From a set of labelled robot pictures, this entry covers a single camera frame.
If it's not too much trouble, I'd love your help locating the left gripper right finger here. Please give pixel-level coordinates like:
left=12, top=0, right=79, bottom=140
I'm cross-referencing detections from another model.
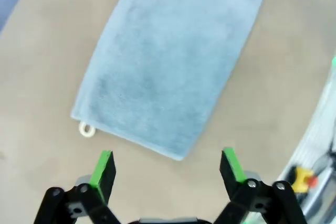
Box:
left=214, top=146, right=308, bottom=224

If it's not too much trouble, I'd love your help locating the yellow emergency stop button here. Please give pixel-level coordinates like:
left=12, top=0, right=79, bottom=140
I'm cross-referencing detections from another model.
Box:
left=290, top=166, right=320, bottom=194

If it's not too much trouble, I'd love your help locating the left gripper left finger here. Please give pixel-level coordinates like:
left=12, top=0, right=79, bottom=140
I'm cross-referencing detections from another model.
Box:
left=34, top=150, right=124, bottom=224

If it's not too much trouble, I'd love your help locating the light blue terry towel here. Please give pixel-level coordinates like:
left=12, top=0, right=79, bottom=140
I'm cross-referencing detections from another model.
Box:
left=70, top=0, right=268, bottom=162

